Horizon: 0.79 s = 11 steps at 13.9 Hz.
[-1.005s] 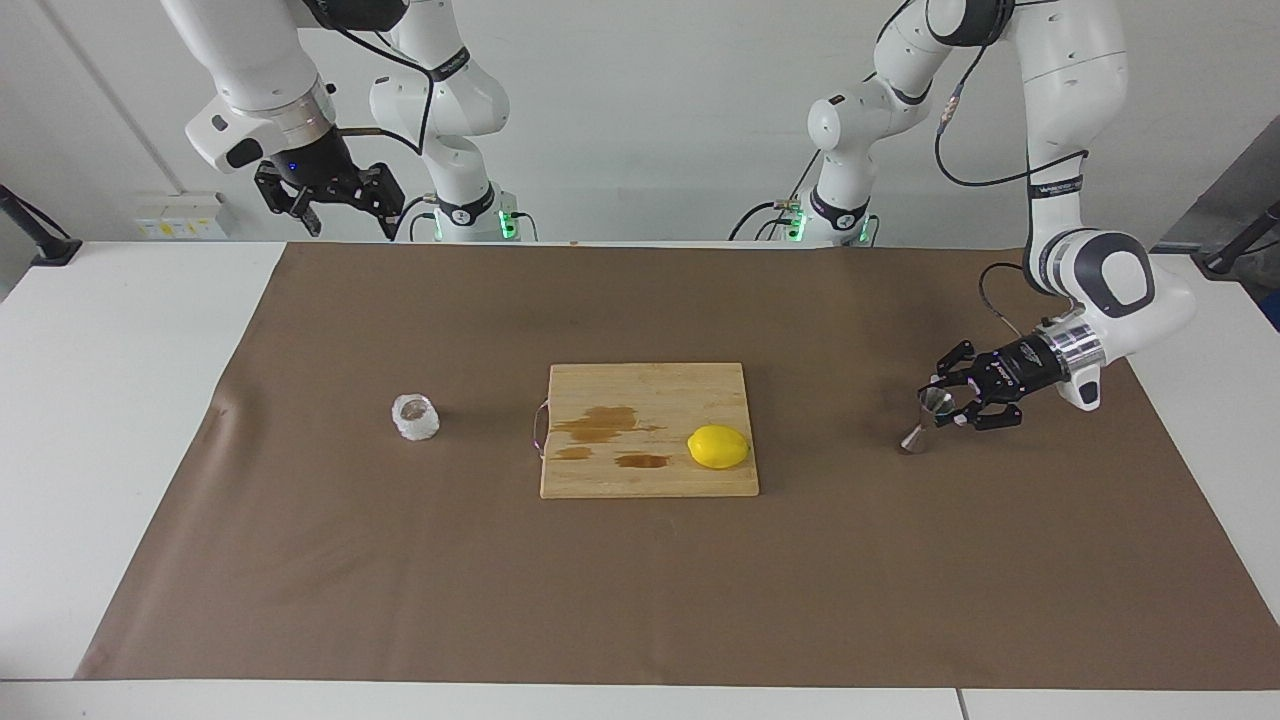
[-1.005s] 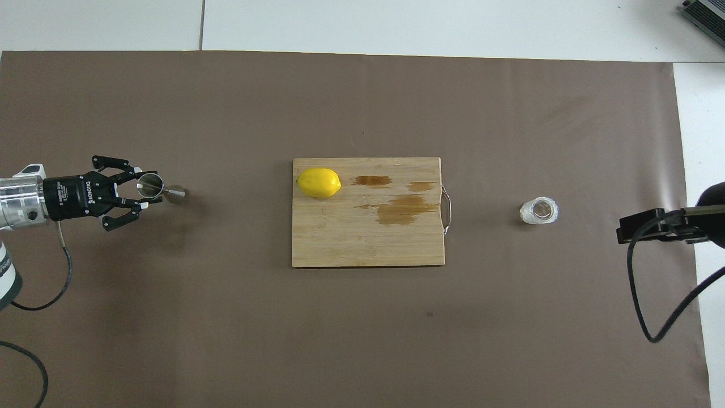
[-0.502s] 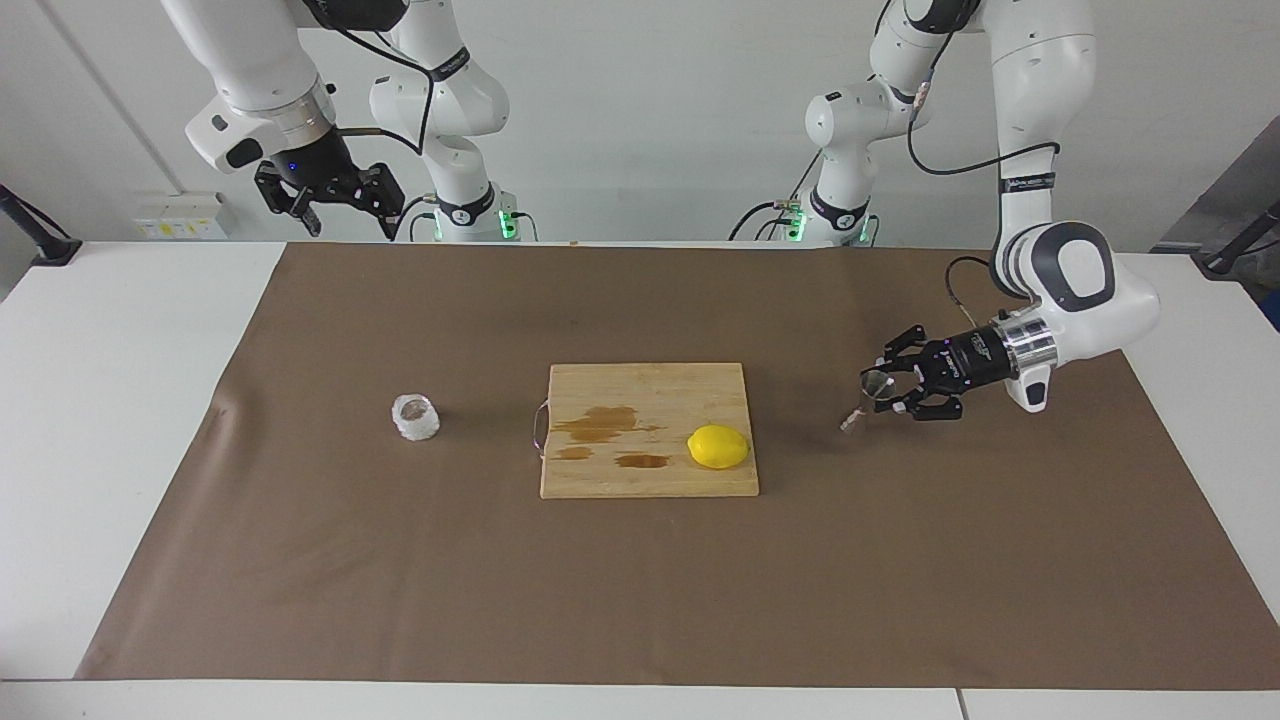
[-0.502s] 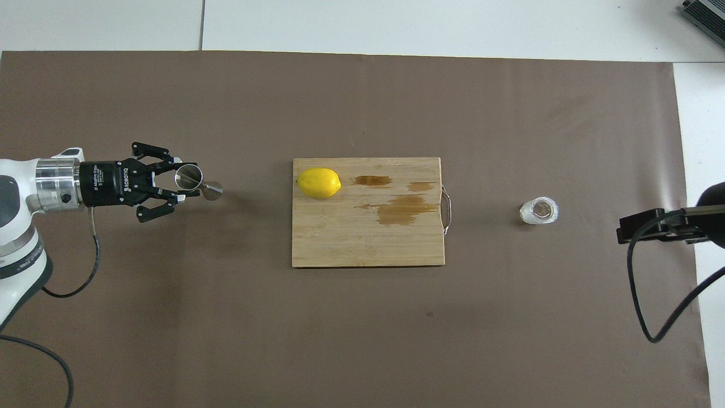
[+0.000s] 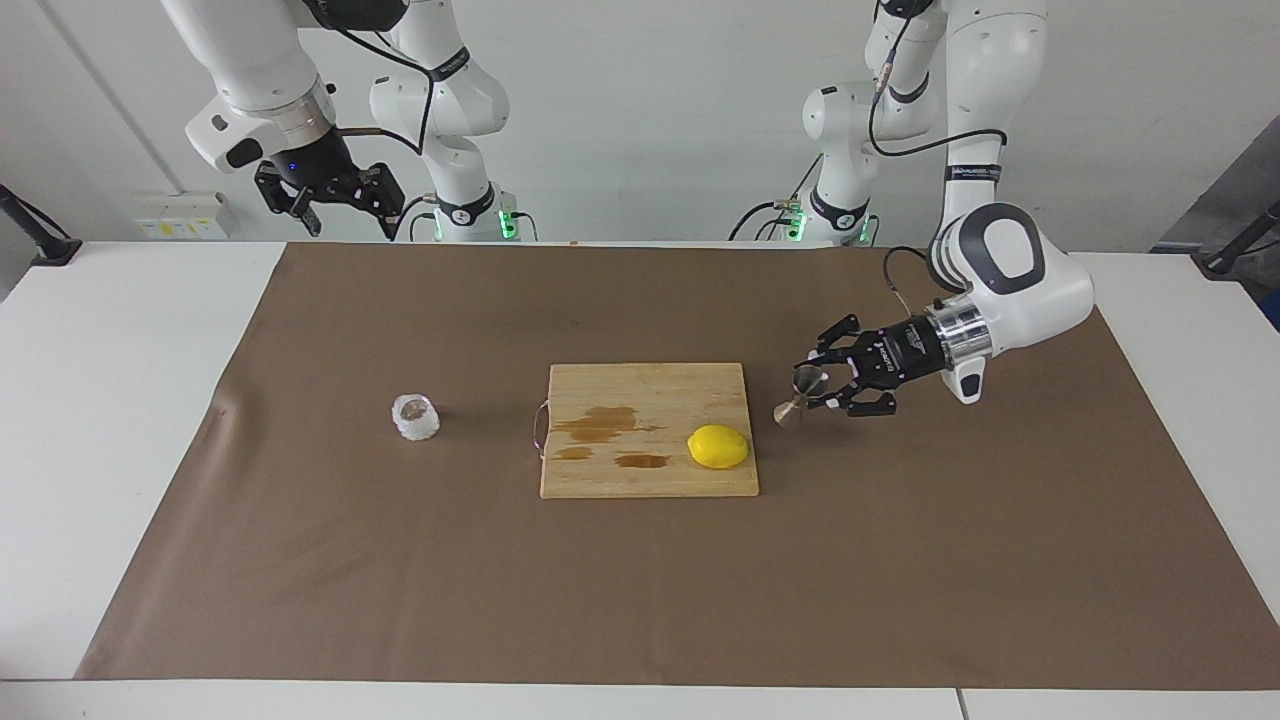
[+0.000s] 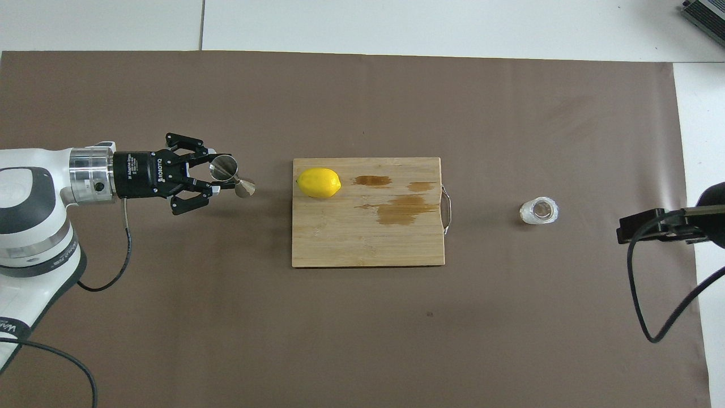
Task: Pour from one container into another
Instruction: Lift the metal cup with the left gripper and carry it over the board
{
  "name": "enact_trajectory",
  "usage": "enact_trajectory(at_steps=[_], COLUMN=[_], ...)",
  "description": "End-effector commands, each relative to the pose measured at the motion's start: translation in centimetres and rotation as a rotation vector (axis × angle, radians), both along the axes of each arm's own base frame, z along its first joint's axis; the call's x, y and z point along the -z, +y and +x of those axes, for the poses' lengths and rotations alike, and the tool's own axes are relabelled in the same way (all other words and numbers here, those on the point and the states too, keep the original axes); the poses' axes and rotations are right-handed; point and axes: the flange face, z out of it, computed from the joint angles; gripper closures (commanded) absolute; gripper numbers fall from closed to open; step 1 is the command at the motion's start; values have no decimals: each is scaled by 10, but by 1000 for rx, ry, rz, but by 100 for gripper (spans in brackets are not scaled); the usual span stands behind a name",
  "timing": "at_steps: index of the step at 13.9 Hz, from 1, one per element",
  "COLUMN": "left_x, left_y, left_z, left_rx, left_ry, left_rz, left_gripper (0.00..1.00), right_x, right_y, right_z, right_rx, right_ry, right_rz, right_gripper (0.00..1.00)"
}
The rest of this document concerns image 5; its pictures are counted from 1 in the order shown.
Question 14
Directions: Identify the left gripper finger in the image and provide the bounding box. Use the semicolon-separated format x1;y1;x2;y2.
826;386;899;419
803;314;865;371

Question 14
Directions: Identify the wooden cutting board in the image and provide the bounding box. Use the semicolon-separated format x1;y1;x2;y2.
531;362;761;499

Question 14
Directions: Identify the white wall socket box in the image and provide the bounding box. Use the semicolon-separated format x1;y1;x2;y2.
133;191;234;241

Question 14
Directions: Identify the black stand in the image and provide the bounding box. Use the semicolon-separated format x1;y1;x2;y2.
1198;200;1280;280
0;183;84;268

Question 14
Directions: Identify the yellow lemon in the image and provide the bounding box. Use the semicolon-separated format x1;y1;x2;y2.
687;424;751;470

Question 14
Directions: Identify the small clear glass cup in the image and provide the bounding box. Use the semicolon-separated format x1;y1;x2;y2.
389;393;442;444

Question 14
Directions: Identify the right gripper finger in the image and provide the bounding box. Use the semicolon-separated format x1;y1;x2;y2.
358;162;407;242
254;159;324;238

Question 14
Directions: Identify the steel double jigger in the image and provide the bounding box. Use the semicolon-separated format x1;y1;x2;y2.
773;365;829;429

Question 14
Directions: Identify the brown paper table mat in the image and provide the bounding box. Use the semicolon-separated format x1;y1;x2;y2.
75;240;1280;691

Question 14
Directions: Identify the black base cable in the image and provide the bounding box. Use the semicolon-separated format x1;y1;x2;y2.
390;195;439;244
728;150;823;242

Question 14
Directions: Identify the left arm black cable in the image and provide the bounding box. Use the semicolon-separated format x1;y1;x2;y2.
866;0;1009;323

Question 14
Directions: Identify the dark grey panel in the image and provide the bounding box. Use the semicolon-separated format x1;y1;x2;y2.
1158;115;1280;253

